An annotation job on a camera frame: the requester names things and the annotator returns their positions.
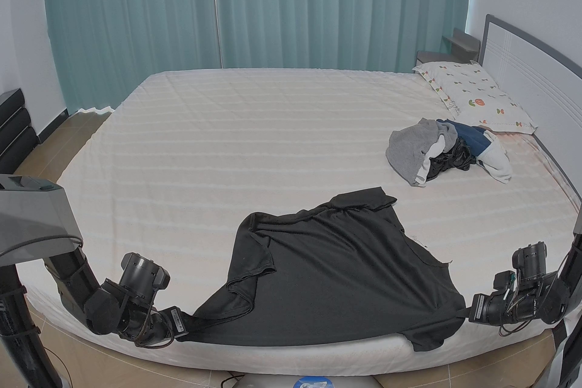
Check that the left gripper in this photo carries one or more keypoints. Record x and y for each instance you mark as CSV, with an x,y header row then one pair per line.
x,y
175,322

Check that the black chest of drawers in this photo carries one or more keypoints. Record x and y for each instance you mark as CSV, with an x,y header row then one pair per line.
x,y
16,127

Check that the grey bedside table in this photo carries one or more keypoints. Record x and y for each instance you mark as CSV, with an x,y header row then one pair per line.
x,y
463,43

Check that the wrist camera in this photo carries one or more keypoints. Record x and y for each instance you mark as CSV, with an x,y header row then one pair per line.
x,y
162,278
504,281

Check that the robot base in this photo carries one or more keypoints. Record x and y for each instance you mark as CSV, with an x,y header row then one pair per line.
x,y
273,381

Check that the black T-shirt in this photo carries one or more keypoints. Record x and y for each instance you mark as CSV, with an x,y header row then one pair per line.
x,y
341,277

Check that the white printed pillow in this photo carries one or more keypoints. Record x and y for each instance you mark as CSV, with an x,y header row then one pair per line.
x,y
477,97

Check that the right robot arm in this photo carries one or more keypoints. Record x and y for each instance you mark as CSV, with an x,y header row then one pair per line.
x,y
529,261

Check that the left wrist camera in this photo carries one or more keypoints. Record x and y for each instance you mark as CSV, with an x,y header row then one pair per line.
x,y
162,278

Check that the pile of clothes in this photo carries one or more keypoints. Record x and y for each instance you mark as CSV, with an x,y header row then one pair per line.
x,y
409,149

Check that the bed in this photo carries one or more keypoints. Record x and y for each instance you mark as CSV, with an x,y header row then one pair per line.
x,y
227,127

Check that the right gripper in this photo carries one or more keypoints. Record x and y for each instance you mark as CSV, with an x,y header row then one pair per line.
x,y
489,309

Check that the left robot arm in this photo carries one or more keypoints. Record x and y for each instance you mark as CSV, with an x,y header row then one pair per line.
x,y
72,281

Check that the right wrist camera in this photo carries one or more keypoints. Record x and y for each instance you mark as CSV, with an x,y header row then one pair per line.
x,y
504,281

